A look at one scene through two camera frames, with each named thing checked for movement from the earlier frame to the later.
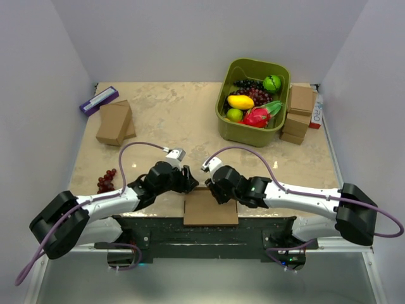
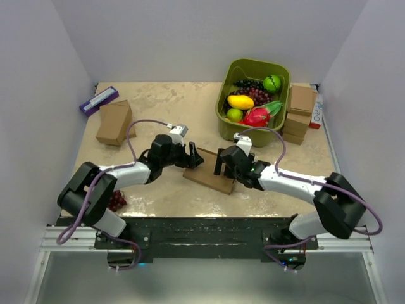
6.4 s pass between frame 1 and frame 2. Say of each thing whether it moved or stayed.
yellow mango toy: stayed
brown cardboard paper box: moved
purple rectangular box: stayed
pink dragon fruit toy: stayed
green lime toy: stayed
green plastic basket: stayed
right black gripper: moved
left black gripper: moved
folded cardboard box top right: stayed
